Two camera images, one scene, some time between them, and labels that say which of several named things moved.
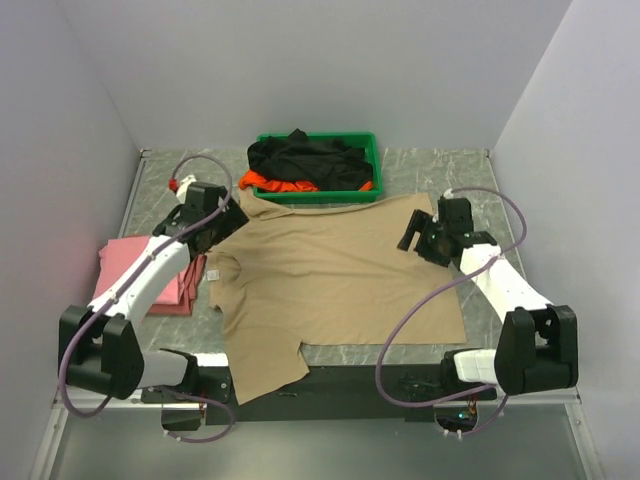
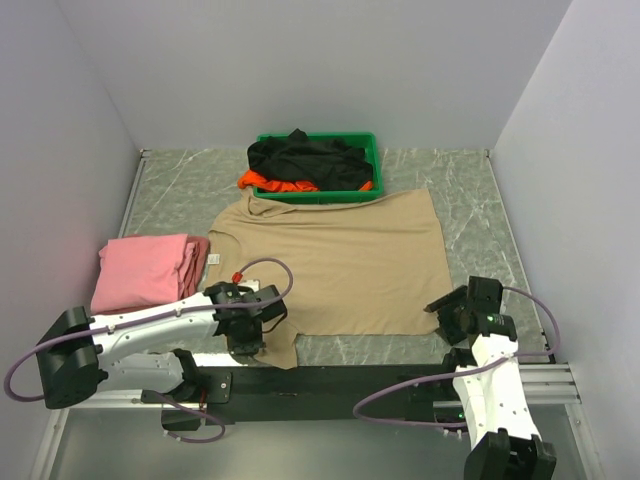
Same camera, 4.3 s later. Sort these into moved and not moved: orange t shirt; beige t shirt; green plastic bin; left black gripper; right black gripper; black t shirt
Moved: beige t shirt; left black gripper; right black gripper
Not moved: black t shirt; green plastic bin; orange t shirt
